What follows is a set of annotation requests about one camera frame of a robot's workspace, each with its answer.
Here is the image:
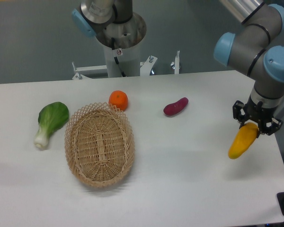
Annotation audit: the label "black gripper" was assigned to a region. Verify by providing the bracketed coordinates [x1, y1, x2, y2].
[232, 99, 283, 136]

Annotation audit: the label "robot base pedestal white column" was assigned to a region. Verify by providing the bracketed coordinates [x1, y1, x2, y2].
[71, 0, 148, 78]

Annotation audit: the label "green bok choy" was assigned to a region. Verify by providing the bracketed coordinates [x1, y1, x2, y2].
[34, 102, 69, 149]

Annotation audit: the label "white metal mounting frame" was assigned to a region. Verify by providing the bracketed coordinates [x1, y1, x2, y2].
[72, 50, 181, 80]

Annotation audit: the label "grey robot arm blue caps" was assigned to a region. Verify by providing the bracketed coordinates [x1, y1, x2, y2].
[213, 0, 284, 135]

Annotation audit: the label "woven wicker basket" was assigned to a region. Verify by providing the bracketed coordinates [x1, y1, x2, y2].
[64, 103, 135, 188]

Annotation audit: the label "purple sweet potato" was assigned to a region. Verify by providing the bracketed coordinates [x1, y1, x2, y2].
[163, 97, 189, 117]

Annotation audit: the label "black cable on pedestal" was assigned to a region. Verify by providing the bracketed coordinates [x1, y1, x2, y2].
[110, 37, 127, 78]

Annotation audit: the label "orange tangerine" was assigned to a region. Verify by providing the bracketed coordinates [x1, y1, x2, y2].
[108, 90, 128, 111]

